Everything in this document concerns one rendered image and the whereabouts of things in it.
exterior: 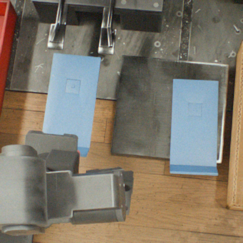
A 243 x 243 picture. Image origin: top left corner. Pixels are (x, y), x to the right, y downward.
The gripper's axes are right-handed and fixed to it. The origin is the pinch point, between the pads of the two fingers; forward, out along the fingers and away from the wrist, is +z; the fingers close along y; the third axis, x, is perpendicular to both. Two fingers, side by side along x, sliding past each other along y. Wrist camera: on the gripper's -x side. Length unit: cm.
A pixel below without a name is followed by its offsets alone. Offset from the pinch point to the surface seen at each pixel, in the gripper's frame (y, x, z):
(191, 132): 1.5, -18.3, 10.0
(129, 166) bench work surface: -4.8, -9.5, 9.2
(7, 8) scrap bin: 16.8, 12.1, 15.9
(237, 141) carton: 2.3, -24.7, 4.9
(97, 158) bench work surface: -4.2, -4.3, 9.8
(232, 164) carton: -1.3, -24.6, 5.1
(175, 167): -2.9, -16.3, 6.0
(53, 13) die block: 16.5, 5.0, 17.5
